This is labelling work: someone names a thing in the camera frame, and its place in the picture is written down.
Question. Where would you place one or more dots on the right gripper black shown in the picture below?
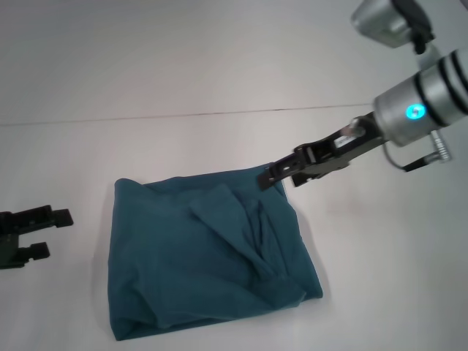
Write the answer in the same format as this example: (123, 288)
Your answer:
(343, 150)

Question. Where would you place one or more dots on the teal t-shirt with pink print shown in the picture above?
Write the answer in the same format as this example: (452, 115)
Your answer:
(201, 256)

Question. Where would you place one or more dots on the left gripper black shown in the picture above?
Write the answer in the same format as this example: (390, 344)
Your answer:
(9, 245)

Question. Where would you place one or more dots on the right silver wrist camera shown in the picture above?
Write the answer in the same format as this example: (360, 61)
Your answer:
(387, 18)

